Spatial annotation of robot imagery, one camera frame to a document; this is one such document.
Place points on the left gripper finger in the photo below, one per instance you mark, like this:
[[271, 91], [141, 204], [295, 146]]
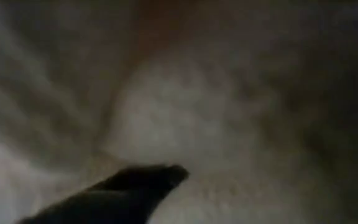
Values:
[[120, 199]]

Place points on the white checked towel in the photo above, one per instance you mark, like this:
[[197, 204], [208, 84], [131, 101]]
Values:
[[172, 118]]

